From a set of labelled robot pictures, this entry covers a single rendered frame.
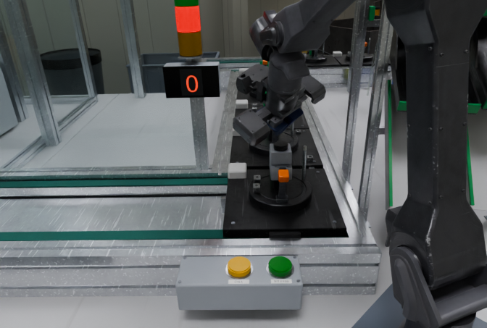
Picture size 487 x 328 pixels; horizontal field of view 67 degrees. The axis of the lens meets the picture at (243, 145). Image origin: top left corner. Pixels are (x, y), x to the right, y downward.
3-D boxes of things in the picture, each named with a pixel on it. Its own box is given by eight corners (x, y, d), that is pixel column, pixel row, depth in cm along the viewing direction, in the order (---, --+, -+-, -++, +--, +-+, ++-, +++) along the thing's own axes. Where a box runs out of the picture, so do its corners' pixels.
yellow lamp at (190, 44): (201, 56, 79) (198, 32, 77) (177, 56, 79) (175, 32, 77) (204, 51, 83) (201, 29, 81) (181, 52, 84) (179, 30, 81)
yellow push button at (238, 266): (251, 281, 62) (251, 272, 61) (227, 281, 62) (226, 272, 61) (251, 264, 66) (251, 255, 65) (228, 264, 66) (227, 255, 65)
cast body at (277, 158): (291, 180, 77) (293, 150, 74) (270, 180, 77) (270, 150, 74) (288, 161, 85) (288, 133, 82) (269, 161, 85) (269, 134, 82)
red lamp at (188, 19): (198, 32, 77) (197, 6, 75) (175, 32, 77) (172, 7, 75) (201, 28, 81) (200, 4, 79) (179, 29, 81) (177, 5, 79)
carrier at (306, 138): (322, 171, 95) (326, 127, 90) (229, 173, 96) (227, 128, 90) (309, 134, 117) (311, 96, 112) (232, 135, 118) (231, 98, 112)
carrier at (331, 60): (340, 68, 192) (342, 43, 187) (293, 69, 193) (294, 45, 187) (331, 58, 214) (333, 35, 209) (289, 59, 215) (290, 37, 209)
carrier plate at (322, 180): (346, 236, 72) (346, 227, 71) (222, 237, 73) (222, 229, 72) (324, 174, 94) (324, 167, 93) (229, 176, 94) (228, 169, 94)
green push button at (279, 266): (293, 281, 62) (293, 271, 61) (269, 281, 62) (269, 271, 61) (290, 263, 66) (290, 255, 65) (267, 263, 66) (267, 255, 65)
